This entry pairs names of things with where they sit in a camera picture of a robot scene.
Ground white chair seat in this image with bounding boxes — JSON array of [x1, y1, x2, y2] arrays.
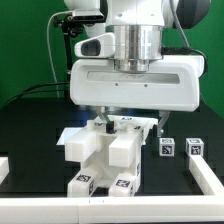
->
[[81, 130, 144, 189]]

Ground white chair back frame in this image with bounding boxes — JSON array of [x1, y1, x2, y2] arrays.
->
[[64, 115, 158, 168]]

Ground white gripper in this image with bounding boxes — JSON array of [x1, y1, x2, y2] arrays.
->
[[70, 55, 204, 137]]

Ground black cables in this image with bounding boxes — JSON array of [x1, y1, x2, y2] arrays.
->
[[1, 79, 72, 109]]

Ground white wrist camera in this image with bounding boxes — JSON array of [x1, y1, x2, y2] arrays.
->
[[74, 32, 115, 58]]

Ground grey camera on stand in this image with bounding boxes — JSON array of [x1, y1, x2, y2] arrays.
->
[[72, 9, 105, 23]]

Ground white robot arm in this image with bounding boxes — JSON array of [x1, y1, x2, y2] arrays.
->
[[64, 0, 211, 135]]

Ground white U-shaped fixture wall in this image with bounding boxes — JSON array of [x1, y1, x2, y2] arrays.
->
[[0, 156, 224, 224]]

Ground white tag sheet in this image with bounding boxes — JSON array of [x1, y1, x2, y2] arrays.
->
[[57, 127, 81, 145]]

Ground black camera stand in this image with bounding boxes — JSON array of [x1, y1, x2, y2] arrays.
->
[[53, 14, 105, 81]]

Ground white camera cable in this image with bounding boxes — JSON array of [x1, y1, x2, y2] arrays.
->
[[46, 10, 74, 98]]

